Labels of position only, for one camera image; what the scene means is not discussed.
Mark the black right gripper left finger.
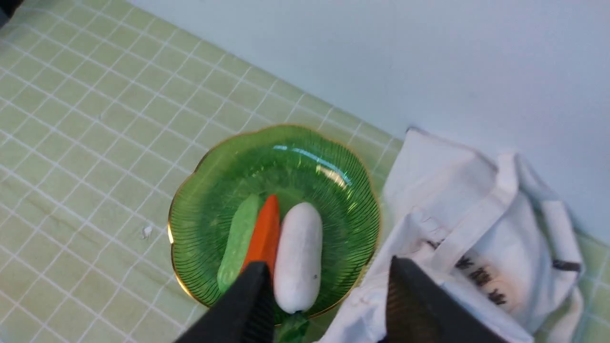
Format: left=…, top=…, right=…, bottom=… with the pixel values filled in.
left=176, top=261, right=275, bottom=343

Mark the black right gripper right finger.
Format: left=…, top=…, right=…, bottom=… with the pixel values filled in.
left=385, top=256, right=505, bottom=343

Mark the orange carrot with leaves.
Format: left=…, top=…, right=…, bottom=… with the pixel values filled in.
left=242, top=194, right=281, bottom=276

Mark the white cloth bag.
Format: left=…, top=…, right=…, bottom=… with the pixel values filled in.
left=320, top=128, right=584, bottom=343

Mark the green cucumber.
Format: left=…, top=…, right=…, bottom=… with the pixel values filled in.
left=216, top=194, right=261, bottom=293

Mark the white radish with leaves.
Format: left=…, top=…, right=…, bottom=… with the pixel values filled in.
left=273, top=202, right=323, bottom=343

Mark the green ribbed glass plate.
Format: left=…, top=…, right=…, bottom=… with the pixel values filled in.
left=168, top=124, right=382, bottom=320

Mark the green checkered tablecloth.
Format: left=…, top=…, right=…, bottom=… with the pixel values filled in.
left=0, top=0, right=610, bottom=343

